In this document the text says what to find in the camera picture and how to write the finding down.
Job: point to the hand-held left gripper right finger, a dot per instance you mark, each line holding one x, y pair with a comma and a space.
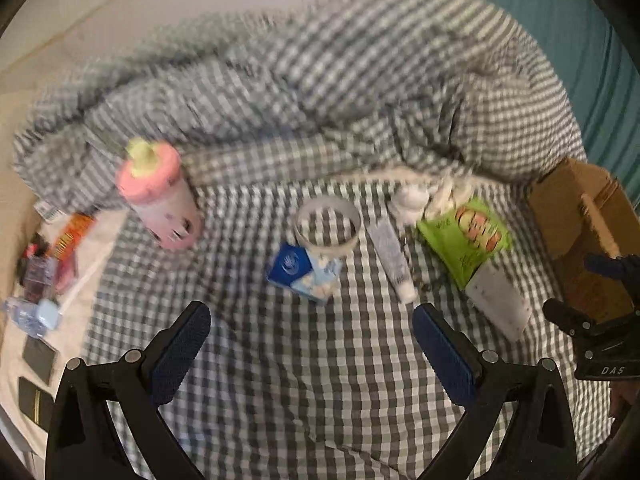
442, 355

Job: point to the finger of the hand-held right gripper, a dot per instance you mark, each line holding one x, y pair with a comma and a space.
607, 265
570, 316

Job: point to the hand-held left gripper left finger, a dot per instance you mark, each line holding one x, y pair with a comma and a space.
180, 355

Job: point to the cardboard box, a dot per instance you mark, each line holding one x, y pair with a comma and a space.
570, 220

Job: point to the white plastic bottle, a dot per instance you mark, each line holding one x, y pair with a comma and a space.
500, 297

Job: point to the white cream tube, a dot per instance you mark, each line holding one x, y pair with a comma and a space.
392, 255

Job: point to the green wet wipes packet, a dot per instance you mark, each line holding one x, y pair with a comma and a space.
465, 235

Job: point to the blue tissue packet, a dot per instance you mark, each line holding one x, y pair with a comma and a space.
300, 270

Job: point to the clear tape roll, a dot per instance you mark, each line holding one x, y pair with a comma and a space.
320, 249

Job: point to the person's right hand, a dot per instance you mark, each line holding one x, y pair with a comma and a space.
620, 400

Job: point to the grey checkered bed sheet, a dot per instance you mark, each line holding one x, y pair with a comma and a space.
300, 360

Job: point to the black card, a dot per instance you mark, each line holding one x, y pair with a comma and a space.
39, 358
35, 405

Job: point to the blue capped water bottle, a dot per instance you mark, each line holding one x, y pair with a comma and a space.
30, 312

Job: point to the red orange packet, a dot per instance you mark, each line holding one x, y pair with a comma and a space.
70, 237

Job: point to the pink drinking bottle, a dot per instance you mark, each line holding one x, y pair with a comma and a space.
160, 195

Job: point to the white fabric tag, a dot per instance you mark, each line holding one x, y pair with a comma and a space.
47, 210

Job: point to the teal curtain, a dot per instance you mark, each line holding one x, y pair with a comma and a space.
565, 25

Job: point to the grey checkered duvet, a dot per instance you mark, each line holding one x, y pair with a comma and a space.
325, 80

